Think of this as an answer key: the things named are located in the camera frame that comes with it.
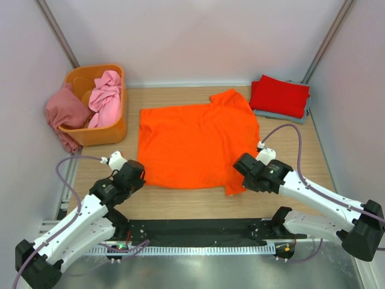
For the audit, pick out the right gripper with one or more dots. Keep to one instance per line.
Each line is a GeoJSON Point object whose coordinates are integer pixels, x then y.
{"type": "Point", "coordinates": [246, 183]}

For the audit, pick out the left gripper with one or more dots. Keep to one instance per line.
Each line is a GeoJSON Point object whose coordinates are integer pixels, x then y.
{"type": "Point", "coordinates": [139, 185]}

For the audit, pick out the orange t-shirt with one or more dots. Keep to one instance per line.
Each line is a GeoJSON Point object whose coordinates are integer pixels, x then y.
{"type": "Point", "coordinates": [195, 146]}

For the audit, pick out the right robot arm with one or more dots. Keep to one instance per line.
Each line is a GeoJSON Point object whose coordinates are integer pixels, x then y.
{"type": "Point", "coordinates": [357, 227]}

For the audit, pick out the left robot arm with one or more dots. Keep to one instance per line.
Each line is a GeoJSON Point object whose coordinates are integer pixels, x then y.
{"type": "Point", "coordinates": [42, 262]}

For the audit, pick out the folded grey t-shirt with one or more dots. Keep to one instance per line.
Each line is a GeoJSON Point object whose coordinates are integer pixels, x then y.
{"type": "Point", "coordinates": [296, 117]}

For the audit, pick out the folded red t-shirt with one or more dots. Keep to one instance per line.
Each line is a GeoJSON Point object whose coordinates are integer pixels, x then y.
{"type": "Point", "coordinates": [279, 96]}

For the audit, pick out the light pink crumpled shirt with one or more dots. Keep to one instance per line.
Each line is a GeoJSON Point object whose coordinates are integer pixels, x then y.
{"type": "Point", "coordinates": [105, 100]}

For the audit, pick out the dusty pink crumpled shirt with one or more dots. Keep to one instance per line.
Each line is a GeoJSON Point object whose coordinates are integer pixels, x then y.
{"type": "Point", "coordinates": [65, 109]}

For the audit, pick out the orange plastic basket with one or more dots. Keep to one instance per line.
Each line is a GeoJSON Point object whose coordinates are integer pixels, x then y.
{"type": "Point", "coordinates": [82, 81]}

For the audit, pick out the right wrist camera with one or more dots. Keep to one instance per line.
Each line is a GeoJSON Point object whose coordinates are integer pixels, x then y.
{"type": "Point", "coordinates": [265, 154]}

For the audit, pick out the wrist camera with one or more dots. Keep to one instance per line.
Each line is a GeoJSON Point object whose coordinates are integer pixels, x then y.
{"type": "Point", "coordinates": [115, 161]}
{"type": "Point", "coordinates": [265, 154]}

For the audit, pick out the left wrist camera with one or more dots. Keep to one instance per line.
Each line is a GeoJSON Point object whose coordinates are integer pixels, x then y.
{"type": "Point", "coordinates": [115, 161]}

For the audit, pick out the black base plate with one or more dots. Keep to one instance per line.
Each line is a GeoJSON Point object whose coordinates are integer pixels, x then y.
{"type": "Point", "coordinates": [205, 232]}

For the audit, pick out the aluminium rail frame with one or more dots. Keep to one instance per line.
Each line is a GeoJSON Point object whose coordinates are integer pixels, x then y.
{"type": "Point", "coordinates": [357, 227]}

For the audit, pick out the white slotted cable duct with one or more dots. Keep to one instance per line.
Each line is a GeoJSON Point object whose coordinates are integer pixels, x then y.
{"type": "Point", "coordinates": [269, 249]}

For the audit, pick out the left corner aluminium post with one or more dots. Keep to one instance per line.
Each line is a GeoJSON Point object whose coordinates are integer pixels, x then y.
{"type": "Point", "coordinates": [57, 32]}

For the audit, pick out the corner aluminium post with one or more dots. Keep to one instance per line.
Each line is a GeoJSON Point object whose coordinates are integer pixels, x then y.
{"type": "Point", "coordinates": [57, 32]}
{"type": "Point", "coordinates": [331, 34]}

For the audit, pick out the right corner aluminium post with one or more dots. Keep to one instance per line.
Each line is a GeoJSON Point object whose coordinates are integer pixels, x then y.
{"type": "Point", "coordinates": [331, 34]}

